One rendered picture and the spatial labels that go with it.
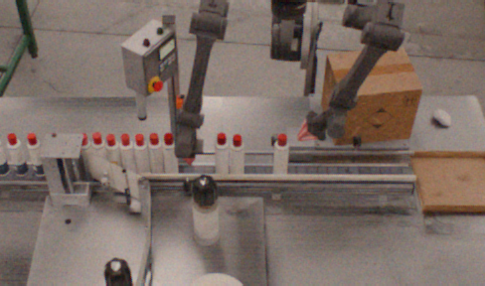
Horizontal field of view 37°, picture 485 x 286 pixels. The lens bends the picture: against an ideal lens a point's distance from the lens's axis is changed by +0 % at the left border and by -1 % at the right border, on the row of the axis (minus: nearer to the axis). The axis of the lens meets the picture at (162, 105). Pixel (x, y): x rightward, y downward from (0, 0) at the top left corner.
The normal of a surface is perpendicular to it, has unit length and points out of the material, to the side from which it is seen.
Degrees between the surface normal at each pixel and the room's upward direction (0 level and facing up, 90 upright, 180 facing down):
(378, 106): 90
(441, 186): 0
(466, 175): 0
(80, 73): 0
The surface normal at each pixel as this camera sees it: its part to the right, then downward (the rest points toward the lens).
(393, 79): -0.07, -0.71
